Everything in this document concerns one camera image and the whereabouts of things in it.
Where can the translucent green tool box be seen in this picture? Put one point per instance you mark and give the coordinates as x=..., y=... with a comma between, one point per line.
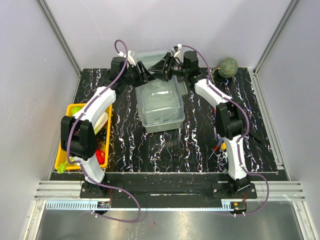
x=160, y=104

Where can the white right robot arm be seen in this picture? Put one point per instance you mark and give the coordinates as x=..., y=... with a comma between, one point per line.
x=230, y=118

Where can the white green leek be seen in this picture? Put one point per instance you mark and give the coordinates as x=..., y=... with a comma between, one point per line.
x=101, y=122

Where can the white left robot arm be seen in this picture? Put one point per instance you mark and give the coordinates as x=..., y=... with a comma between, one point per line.
x=109, y=88

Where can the small red screwdriver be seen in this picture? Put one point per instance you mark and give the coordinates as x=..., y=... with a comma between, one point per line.
x=218, y=145

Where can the aluminium frame post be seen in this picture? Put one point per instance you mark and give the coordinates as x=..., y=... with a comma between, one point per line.
x=291, y=8
x=59, y=35

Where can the green pepper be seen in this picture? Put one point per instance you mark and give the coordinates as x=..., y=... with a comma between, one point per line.
x=74, y=110

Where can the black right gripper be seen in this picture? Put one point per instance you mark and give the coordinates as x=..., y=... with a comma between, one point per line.
x=159, y=69

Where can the white slotted cable duct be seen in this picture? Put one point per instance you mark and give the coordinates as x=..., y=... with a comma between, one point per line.
x=96, y=205

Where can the green melon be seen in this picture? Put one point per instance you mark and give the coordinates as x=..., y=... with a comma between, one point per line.
x=228, y=67

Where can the right aluminium frame post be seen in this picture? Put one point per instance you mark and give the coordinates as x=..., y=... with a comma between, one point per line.
x=291, y=8

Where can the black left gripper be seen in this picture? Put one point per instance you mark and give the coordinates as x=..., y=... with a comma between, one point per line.
x=149, y=77

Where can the left aluminium frame post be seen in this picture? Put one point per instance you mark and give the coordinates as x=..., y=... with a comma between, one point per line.
x=59, y=35

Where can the dark purple grapes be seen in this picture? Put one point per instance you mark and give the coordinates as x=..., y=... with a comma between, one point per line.
x=102, y=139

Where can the red apple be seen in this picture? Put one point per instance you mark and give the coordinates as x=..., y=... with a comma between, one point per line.
x=100, y=156

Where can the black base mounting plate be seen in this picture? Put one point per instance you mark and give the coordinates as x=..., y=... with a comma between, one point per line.
x=167, y=190

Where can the yellow plastic bin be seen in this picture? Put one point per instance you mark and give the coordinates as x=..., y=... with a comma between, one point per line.
x=78, y=141

